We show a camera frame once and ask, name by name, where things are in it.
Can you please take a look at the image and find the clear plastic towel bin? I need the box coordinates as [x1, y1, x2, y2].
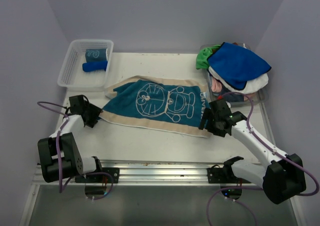
[199, 43, 270, 104]

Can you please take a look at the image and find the blue microfiber towel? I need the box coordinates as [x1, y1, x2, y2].
[207, 42, 272, 91]

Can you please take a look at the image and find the teal beige cartoon towel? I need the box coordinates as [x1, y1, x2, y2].
[100, 75, 211, 138]

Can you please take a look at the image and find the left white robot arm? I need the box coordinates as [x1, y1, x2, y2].
[37, 94, 104, 183]

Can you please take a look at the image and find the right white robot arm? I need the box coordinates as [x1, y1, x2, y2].
[199, 99, 306, 205]

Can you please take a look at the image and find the white plastic basket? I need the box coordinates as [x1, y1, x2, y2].
[57, 39, 114, 92]

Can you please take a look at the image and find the aluminium mounting rail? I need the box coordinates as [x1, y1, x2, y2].
[32, 160, 296, 187]

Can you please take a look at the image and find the rolled teal towel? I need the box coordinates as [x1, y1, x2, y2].
[85, 48, 108, 63]

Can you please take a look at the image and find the rolled blue towel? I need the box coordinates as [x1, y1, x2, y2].
[82, 60, 108, 73]

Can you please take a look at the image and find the white towel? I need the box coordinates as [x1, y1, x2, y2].
[208, 67, 269, 95]

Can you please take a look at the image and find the green towel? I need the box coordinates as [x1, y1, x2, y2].
[195, 44, 221, 70]

